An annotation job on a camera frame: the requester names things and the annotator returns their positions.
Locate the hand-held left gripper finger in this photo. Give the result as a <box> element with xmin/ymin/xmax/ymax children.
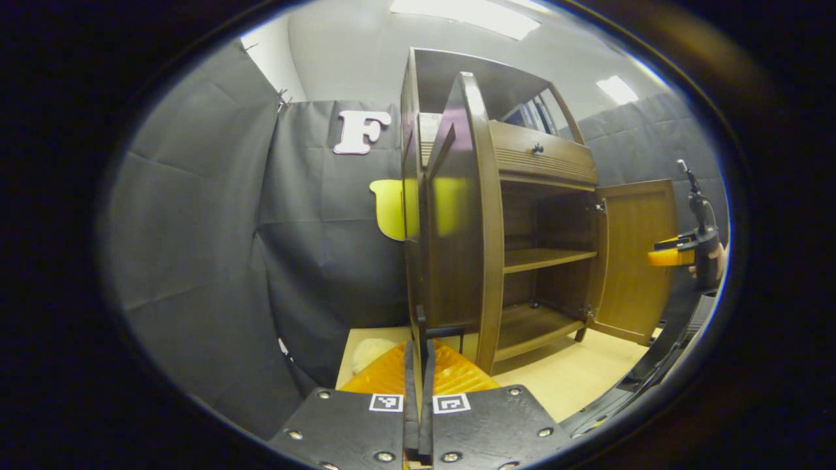
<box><xmin>418</xmin><ymin>339</ymin><xmax>572</xmax><ymax>470</ymax></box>
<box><xmin>269</xmin><ymin>339</ymin><xmax>423</xmax><ymax>470</ymax></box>

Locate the wooden shoe cabinet door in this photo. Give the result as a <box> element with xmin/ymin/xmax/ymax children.
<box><xmin>588</xmin><ymin>180</ymin><xmax>679</xmax><ymax>345</ymax></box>
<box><xmin>418</xmin><ymin>72</ymin><xmax>505</xmax><ymax>376</ymax></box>

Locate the black door handle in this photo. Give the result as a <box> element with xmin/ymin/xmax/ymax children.
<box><xmin>413</xmin><ymin>304</ymin><xmax>432</xmax><ymax>386</ymax></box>

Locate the wooden double-door shoe cabinet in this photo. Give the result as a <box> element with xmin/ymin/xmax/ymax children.
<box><xmin>400</xmin><ymin>47</ymin><xmax>680</xmax><ymax>378</ymax></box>

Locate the wooden cabinet shelf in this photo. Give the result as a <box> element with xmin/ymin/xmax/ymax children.
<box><xmin>503</xmin><ymin>248</ymin><xmax>598</xmax><ymax>275</ymax></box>

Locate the wooden cabinet drawer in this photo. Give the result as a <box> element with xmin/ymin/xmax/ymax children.
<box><xmin>487</xmin><ymin>119</ymin><xmax>599</xmax><ymax>191</ymax></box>

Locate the pale yellow plush toy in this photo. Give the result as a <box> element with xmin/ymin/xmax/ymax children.
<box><xmin>351</xmin><ymin>338</ymin><xmax>399</xmax><ymax>376</ymax></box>

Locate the small ceiling light panel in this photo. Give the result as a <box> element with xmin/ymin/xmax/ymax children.
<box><xmin>596</xmin><ymin>75</ymin><xmax>639</xmax><ymax>105</ymax></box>

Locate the black backdrop cloth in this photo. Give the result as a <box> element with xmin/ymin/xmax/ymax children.
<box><xmin>101</xmin><ymin>39</ymin><xmax>729</xmax><ymax>441</ymax></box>

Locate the large ceiling light panel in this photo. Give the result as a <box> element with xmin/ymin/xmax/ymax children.
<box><xmin>391</xmin><ymin>0</ymin><xmax>541</xmax><ymax>41</ymax></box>

